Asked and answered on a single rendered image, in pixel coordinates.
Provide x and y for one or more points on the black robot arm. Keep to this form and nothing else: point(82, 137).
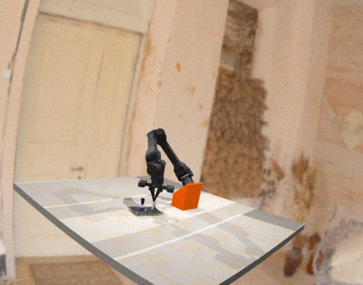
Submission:
point(156, 166)

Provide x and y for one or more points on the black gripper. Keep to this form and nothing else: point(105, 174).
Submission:
point(156, 183)

